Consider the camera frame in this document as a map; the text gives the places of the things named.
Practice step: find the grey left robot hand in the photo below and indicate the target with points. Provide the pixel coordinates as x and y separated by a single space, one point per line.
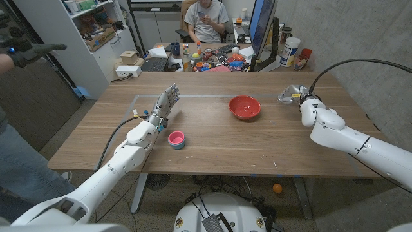
162 104

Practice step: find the standing person's gloved hand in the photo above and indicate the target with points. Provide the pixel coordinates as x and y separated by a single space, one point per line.
32 53

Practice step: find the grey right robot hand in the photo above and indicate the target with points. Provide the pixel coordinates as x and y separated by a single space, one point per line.
294 90

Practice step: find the standing person's bare forearm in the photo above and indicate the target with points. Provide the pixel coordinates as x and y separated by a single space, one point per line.
4 64

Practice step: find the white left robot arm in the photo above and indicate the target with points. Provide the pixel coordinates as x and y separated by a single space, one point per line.
125 158

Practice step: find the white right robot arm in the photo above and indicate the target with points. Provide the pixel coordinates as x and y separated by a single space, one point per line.
347 138

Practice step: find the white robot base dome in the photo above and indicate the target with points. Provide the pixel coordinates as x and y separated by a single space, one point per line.
231 209

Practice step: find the pink stacking cup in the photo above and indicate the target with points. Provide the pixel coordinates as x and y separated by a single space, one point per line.
176 137

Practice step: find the blue stacking cup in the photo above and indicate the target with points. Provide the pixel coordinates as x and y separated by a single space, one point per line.
177 147

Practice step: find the clear bottle with orange label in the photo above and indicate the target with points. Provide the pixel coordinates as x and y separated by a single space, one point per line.
186 62

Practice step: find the red bowl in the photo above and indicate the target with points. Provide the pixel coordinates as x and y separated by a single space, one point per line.
244 108

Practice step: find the clear printed cup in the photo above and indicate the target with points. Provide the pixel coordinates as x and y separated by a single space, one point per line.
299 62

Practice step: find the white canister with blue label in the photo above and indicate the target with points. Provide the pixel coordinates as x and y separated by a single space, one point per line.
289 51

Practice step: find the red plastic cup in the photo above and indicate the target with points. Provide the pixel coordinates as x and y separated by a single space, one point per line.
306 53

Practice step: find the black box under table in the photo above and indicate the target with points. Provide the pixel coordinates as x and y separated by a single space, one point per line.
154 64

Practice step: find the white power box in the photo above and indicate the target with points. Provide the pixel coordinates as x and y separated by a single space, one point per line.
128 71

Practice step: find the white shelf unit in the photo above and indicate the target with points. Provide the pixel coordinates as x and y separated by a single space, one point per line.
80 71

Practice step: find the white paper tissue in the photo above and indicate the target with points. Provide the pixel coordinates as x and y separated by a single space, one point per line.
158 52

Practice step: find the dark lidded jar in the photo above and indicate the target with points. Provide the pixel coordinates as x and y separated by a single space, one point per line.
286 34

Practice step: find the dark blue mug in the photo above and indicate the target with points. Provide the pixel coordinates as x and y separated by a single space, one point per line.
175 49

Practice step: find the small cardboard box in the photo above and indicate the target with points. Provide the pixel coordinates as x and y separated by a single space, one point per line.
129 57

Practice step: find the orange glue stick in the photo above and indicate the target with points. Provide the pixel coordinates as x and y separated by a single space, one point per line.
199 48

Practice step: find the pink cloth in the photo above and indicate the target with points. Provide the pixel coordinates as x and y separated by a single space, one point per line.
219 68

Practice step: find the open cardboard box with tools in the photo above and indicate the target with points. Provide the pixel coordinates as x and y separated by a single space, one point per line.
101 40

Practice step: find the white ball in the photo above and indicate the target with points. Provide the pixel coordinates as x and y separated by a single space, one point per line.
235 50

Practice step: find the computer monitor with black stand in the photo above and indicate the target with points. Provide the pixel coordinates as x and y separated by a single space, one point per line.
262 25

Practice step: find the round floor fan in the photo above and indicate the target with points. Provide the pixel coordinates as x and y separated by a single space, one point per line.
157 182

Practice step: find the black keyboard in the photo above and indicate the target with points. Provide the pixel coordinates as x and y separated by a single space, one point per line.
225 49

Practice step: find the seated person in grey shirt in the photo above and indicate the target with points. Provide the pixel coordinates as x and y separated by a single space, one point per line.
209 32

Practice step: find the grey table leg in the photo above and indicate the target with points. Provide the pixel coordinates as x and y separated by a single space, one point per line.
139 193
303 199

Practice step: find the smartphone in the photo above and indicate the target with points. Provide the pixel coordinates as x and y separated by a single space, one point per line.
201 13

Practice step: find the orange ball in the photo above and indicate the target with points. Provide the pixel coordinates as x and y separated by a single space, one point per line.
277 188

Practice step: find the standing person's jeans leg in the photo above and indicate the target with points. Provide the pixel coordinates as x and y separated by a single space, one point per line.
22 167

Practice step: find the white shoe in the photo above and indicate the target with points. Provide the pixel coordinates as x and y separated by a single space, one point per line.
67 176

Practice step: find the white robot torso edge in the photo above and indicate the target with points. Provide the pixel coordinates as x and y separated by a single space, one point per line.
64 228

